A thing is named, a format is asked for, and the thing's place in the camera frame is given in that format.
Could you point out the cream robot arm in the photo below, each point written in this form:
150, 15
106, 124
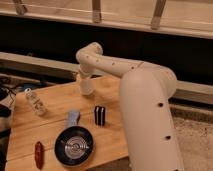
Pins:
144, 92

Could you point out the black white eraser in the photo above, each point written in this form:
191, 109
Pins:
99, 113

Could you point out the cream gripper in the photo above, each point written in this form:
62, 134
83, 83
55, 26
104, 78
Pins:
85, 71

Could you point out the white ceramic cup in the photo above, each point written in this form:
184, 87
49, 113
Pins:
86, 86

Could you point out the black frying pan blue handle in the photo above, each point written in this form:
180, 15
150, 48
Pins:
74, 144

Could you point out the red oblong object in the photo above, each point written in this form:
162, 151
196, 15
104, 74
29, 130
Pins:
38, 155

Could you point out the wooden board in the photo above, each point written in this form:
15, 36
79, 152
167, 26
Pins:
32, 138

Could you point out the clear plastic bottle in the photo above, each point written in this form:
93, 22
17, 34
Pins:
35, 102

